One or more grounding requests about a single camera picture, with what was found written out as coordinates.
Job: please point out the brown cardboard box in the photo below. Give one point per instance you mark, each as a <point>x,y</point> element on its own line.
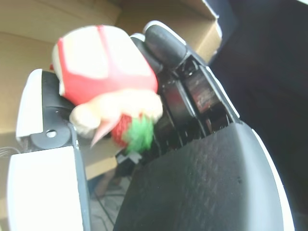
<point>29,36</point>

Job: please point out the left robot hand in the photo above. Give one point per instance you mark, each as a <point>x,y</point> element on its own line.
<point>204,187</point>

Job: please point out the cream round toy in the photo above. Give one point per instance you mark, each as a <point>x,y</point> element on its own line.
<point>103,72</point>

